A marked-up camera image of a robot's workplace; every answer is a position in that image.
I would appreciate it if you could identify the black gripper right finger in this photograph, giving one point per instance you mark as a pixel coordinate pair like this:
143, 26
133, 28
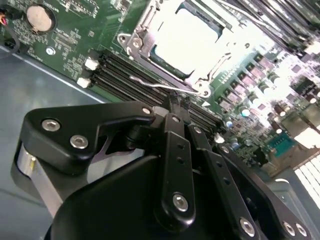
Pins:
212, 170

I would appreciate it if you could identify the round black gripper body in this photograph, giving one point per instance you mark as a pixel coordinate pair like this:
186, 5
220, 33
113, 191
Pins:
112, 205

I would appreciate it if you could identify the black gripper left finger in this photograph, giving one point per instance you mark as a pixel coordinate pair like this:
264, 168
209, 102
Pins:
75, 120

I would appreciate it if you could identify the metal socket cover frame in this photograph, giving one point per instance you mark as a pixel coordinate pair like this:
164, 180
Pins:
231, 46

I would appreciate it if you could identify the silver CPU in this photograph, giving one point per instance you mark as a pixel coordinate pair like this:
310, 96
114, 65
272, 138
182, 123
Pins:
185, 40

